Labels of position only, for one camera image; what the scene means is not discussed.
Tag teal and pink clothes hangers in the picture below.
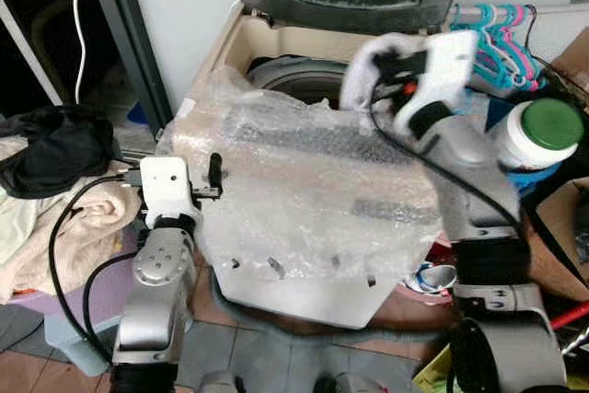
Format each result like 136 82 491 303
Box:
448 2 541 92

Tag top-loading washing machine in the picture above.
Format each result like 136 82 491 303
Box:
170 2 484 331

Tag clear bubble wrap sheet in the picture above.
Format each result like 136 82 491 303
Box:
158 65 491 289

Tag beige towel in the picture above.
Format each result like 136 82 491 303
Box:
0 176 143 304

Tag black garment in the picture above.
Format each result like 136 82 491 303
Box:
0 105 118 200

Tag white bottle with green lid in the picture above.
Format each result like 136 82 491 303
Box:
491 97 586 172

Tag purple plastic stool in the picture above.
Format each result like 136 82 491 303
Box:
7 227 141 377

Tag open brown cardboard box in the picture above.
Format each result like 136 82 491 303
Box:
534 176 589 304

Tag grey left robot leg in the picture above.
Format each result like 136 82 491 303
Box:
196 370 244 393

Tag grey robot leg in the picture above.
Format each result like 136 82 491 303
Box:
196 370 244 393
311 372 371 393

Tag red stick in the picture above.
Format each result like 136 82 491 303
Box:
550 301 589 330

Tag white and blue slipper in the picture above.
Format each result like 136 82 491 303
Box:
408 262 458 296

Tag grey right robot leg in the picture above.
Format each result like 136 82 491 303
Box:
311 372 371 393

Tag yellow plastic item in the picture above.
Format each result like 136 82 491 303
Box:
411 345 454 393

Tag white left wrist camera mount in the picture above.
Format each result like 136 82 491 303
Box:
139 156 197 226

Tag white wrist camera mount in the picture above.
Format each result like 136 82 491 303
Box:
394 29 480 138
139 156 197 226

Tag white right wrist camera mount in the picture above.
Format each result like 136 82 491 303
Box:
394 29 480 138

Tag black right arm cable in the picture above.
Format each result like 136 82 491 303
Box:
368 103 589 295

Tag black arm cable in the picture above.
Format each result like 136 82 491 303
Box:
368 103 589 295
47 170 144 368

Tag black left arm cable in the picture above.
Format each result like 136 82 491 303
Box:
47 170 144 368

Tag dark door frame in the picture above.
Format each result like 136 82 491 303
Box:
81 0 177 138

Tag grey hanger rail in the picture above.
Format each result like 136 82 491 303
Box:
449 1 589 18

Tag white hanging cable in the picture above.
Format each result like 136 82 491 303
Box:
71 0 89 106

